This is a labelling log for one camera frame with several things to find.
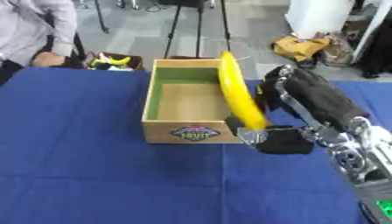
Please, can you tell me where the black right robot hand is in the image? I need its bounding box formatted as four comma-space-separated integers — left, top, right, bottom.
223, 64, 371, 155

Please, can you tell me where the yellow toy banana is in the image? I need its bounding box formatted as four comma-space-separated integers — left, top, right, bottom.
217, 51, 270, 131

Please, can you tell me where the tan box with green inside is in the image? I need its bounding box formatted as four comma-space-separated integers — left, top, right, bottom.
141, 59, 245, 144

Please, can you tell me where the brown box of toys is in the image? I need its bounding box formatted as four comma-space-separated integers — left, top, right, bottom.
82, 51, 147, 72

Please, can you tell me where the yellow bag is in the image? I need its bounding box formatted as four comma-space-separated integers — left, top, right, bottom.
270, 35, 333, 63

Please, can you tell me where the black tripod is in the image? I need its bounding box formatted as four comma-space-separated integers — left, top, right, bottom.
160, 0, 235, 60

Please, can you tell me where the person's hand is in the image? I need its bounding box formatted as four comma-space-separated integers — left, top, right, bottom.
29, 51, 67, 68

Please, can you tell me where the person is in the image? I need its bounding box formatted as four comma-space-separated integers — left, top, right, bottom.
0, 0, 80, 86

